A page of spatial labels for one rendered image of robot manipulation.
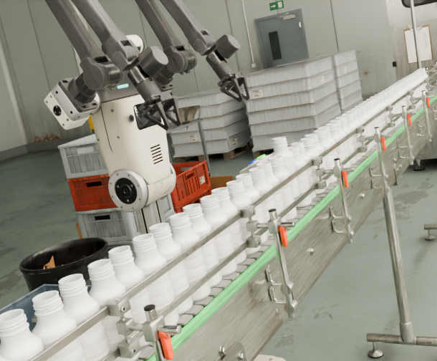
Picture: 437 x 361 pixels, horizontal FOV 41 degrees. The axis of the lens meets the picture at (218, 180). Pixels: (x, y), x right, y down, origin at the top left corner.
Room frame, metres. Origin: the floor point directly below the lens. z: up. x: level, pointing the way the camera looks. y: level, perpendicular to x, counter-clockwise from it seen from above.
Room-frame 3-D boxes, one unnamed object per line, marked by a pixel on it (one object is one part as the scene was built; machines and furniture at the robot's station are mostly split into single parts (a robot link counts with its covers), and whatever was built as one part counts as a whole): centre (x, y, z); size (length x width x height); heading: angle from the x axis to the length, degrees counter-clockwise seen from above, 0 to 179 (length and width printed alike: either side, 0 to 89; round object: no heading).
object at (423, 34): (5.45, -2.06, 1.22); 0.23 x 0.03 x 0.32; 59
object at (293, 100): (8.40, -1.29, 0.59); 1.24 x 1.03 x 1.17; 151
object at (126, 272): (0.92, 0.18, 1.08); 0.06 x 0.06 x 0.17
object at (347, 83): (9.81, -2.02, 0.59); 1.25 x 1.03 x 1.17; 150
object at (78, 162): (3.90, 0.66, 1.00); 0.61 x 0.41 x 0.22; 156
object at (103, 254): (2.87, 0.85, 0.32); 0.45 x 0.45 x 0.64
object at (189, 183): (4.56, 0.38, 0.55); 0.61 x 0.41 x 0.22; 152
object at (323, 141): (1.76, -0.33, 1.08); 0.06 x 0.06 x 0.17
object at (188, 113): (6.79, 0.21, 0.85); 0.36 x 0.12 x 0.27; 59
